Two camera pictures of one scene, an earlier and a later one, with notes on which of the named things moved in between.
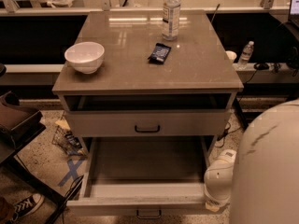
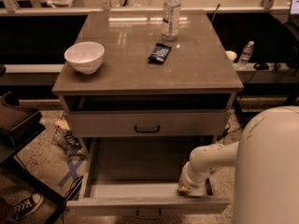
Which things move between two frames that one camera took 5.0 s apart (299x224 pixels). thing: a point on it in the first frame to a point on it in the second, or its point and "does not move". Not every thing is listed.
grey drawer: (148, 175) does not move
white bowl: (85, 57) does not move
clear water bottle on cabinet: (171, 14) does not move
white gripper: (217, 194) to (186, 182)
